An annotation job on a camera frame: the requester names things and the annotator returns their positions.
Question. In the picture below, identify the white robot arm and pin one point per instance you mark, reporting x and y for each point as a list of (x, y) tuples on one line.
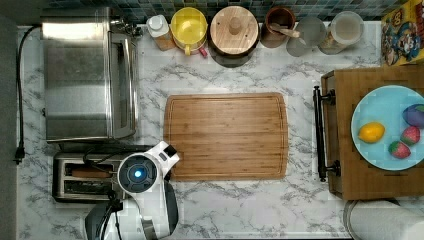
[(150, 212)]

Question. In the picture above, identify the stainless steel toaster oven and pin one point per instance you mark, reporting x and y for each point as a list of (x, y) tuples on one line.
[(90, 58)]

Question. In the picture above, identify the bread slice in toaster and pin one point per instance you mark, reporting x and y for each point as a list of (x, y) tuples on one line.
[(90, 173)]

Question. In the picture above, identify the silver two-slot toaster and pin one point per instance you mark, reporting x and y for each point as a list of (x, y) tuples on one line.
[(66, 188)]

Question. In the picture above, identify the bamboo cutting board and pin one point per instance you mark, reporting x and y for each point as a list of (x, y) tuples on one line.
[(227, 136)]

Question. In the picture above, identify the round wooden lid canister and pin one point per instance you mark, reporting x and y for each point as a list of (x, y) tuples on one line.
[(234, 30)]

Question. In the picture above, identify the yellow mug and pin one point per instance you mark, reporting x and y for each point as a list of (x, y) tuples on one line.
[(189, 29)]

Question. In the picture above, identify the white capped spice bottle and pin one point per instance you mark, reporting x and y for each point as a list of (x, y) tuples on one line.
[(159, 30)]

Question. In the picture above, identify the wooden spoon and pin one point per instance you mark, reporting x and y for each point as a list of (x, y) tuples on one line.
[(284, 30)]

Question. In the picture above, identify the brown utensil holder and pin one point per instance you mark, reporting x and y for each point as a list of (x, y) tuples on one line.
[(277, 18)]

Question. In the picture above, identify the clear glass jar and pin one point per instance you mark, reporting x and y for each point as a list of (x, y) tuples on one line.
[(312, 32)]

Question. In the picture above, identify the wooden drawer box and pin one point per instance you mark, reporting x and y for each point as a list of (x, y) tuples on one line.
[(360, 180)]

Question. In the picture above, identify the yellow lemon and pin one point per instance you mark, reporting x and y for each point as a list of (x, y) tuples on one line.
[(371, 132)]

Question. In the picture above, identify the white lidded plastic container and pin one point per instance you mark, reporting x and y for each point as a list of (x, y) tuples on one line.
[(343, 31)]

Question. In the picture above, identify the light blue plate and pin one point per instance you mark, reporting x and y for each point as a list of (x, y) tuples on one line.
[(385, 105)]

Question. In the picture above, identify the white paper towel roll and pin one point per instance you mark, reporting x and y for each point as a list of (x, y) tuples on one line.
[(382, 220)]

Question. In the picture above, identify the red strawberry lower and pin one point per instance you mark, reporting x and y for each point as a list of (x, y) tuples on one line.
[(399, 150)]

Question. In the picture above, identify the red strawberry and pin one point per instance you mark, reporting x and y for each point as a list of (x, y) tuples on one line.
[(411, 135), (399, 150)]

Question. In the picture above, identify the red strawberry upper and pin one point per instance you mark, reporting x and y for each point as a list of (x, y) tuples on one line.
[(411, 135)]

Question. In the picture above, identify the purple toy fruit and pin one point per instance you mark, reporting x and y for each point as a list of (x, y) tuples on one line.
[(414, 115)]

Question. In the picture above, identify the colourful cereal box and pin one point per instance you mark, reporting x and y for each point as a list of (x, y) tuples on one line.
[(402, 36)]

